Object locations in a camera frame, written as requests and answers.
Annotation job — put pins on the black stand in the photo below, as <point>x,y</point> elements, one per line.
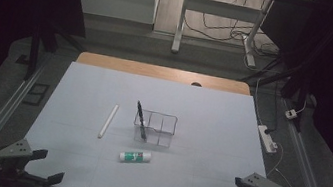
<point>294,83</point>
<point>35,49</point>

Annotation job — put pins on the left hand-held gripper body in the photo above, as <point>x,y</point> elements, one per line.
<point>12,150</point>

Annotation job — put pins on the clear plastic desk organizer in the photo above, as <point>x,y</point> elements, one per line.
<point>158,129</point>

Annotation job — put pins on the black pen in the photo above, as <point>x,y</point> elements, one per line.
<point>141,120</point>

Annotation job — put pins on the white green glue stick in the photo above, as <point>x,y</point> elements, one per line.
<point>135,156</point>

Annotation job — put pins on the small white adapter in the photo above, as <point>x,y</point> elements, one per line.
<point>291,114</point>

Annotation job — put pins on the light blue table mat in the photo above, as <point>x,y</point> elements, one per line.
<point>211,114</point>

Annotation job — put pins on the white pen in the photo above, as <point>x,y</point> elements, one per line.
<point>108,121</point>

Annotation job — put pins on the white desk frame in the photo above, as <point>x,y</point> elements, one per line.
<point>218,8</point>

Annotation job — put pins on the wooden table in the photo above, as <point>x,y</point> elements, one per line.
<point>158,71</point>

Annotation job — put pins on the white power strip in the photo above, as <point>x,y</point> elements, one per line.
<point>267,139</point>

